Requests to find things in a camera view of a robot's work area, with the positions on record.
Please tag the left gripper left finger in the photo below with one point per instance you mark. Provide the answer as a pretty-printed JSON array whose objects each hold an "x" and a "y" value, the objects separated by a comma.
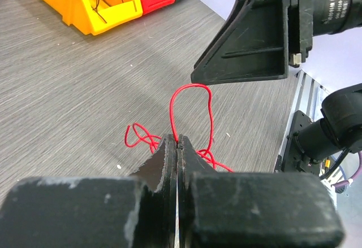
[{"x": 138, "y": 210}]

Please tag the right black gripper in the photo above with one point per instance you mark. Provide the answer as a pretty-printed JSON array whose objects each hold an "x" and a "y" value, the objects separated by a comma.
[{"x": 258, "y": 41}]

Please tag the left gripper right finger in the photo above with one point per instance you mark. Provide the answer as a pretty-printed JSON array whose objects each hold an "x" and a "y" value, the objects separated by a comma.
[{"x": 220, "y": 209}]

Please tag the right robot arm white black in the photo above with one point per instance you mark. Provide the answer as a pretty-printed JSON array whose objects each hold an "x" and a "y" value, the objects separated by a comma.
[{"x": 336, "y": 132}]

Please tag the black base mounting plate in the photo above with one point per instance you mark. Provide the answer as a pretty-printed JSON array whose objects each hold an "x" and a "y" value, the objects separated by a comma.
[{"x": 293, "y": 159}]

